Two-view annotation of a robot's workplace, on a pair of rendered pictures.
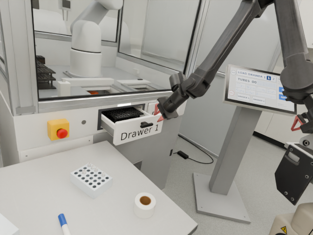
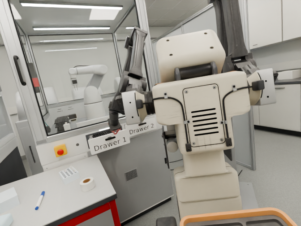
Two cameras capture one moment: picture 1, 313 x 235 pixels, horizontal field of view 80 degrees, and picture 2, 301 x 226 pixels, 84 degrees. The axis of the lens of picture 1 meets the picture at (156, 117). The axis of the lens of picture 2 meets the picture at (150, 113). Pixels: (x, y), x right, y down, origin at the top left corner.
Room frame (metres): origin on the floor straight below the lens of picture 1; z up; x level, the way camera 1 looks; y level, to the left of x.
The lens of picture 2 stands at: (-0.13, -0.68, 1.25)
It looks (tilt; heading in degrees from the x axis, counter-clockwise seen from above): 11 degrees down; 22
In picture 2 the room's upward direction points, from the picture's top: 9 degrees counter-clockwise
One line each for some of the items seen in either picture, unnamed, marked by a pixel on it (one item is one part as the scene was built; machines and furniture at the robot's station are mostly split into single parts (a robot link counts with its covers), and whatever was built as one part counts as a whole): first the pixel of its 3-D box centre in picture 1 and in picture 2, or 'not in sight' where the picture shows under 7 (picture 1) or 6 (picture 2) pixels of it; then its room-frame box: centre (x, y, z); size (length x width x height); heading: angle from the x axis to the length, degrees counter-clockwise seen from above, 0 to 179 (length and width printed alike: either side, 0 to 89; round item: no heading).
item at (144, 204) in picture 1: (144, 204); (87, 184); (0.46, -0.01, 0.78); 0.07 x 0.07 x 0.04
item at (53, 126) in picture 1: (58, 129); (60, 150); (0.66, 0.38, 0.88); 0.07 x 0.05 x 0.07; 137
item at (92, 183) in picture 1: (91, 179); (69, 175); (0.53, 0.19, 0.78); 0.12 x 0.08 x 0.04; 62
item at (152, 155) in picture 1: (88, 145); (109, 165); (1.28, 0.49, 0.40); 1.03 x 0.95 x 0.80; 137
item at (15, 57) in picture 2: not in sight; (19, 70); (0.59, 0.45, 1.45); 0.05 x 0.03 x 0.19; 47
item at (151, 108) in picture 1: (164, 109); (141, 126); (1.15, -0.04, 0.87); 0.29 x 0.02 x 0.11; 137
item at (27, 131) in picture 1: (90, 89); (100, 126); (1.27, 0.50, 0.87); 1.02 x 0.95 x 0.14; 137
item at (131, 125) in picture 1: (140, 127); (109, 141); (0.82, 0.07, 0.87); 0.29 x 0.02 x 0.11; 137
